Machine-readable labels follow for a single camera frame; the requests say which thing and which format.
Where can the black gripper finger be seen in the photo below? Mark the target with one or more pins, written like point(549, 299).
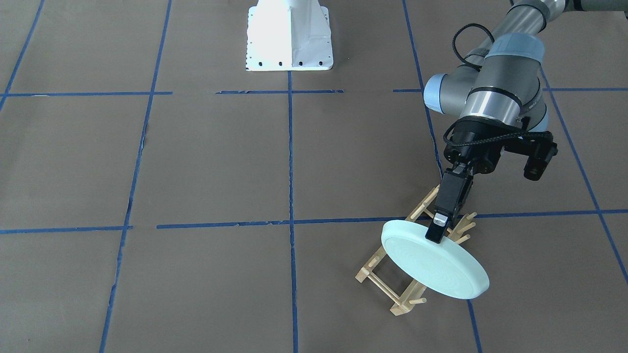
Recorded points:
point(452, 194)

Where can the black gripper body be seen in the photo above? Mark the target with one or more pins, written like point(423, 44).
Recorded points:
point(472, 151)

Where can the mint green plate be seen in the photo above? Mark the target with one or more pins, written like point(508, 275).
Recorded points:
point(445, 267)

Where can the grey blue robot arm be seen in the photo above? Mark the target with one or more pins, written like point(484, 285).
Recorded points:
point(497, 98)

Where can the wooden dish rack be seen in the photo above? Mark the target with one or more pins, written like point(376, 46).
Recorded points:
point(405, 302)

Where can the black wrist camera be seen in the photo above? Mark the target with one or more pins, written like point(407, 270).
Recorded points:
point(539, 148)

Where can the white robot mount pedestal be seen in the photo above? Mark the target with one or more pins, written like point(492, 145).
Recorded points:
point(288, 35)

